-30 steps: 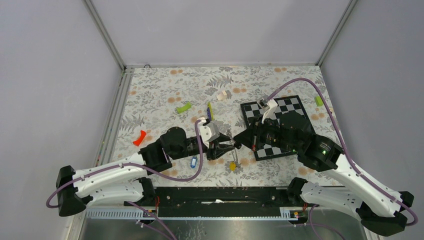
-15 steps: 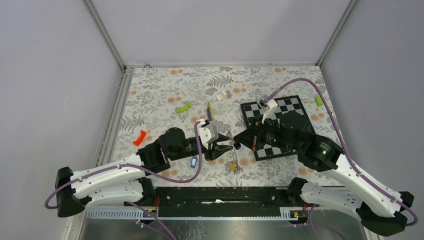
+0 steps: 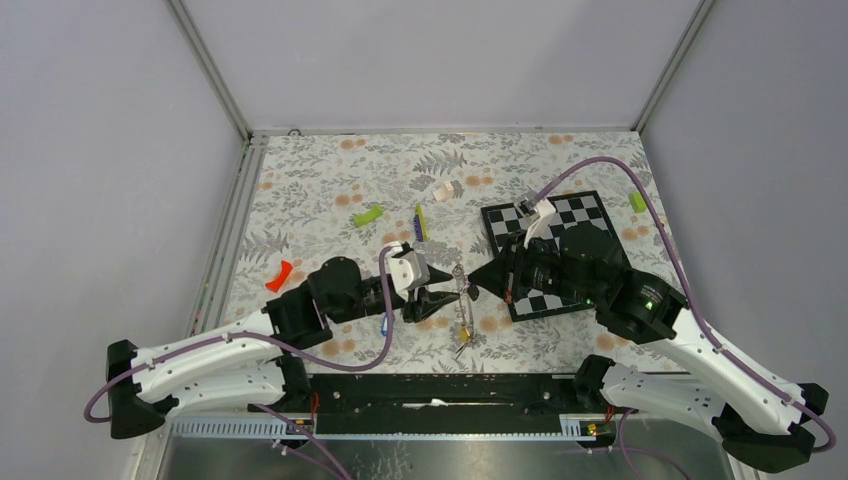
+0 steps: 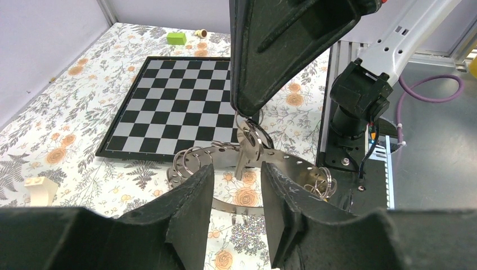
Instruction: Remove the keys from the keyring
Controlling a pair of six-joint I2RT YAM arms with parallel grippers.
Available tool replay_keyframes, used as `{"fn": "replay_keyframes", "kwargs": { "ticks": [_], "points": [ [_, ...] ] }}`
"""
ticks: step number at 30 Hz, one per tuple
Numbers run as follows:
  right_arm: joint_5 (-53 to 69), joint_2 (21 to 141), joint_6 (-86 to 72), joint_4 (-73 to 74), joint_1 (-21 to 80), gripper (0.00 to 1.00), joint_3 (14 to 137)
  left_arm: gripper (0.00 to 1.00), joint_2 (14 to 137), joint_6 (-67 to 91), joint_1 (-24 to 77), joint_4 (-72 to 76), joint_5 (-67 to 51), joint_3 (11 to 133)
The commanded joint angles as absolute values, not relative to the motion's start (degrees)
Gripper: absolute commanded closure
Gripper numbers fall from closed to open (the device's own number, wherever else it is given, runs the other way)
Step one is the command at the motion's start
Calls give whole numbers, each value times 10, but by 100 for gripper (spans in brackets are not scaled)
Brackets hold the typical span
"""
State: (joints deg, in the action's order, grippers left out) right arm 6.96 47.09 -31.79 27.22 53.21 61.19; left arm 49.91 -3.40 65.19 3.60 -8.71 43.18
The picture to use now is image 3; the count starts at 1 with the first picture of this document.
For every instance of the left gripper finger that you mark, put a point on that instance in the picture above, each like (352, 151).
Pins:
(437, 276)
(422, 304)

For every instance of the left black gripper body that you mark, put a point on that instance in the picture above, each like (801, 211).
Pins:
(373, 301)

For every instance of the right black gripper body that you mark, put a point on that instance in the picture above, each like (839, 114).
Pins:
(533, 268)

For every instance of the small keys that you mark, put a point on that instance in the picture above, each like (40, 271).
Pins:
(465, 336)

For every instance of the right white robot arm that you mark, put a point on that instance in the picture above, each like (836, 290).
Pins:
(757, 417)

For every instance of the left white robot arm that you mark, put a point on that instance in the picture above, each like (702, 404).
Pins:
(257, 359)

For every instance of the purple yellow toy brick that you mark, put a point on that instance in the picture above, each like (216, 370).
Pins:
(419, 224)

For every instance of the black white chessboard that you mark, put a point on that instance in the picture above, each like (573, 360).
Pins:
(501, 221)

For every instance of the green curved block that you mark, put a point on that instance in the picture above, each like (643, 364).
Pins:
(368, 217)

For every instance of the small green block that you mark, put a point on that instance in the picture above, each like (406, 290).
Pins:
(638, 202)

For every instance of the small beige wooden block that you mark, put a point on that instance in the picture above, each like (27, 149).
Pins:
(444, 192)

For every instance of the red curved block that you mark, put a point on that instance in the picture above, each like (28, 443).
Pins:
(281, 277)

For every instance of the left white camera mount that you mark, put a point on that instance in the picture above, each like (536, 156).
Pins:
(408, 269)

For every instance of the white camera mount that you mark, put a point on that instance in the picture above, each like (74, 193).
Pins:
(540, 212)
(408, 269)

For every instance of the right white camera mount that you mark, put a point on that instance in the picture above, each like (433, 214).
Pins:
(540, 212)

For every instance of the white slotted cable duct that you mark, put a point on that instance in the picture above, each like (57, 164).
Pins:
(407, 425)

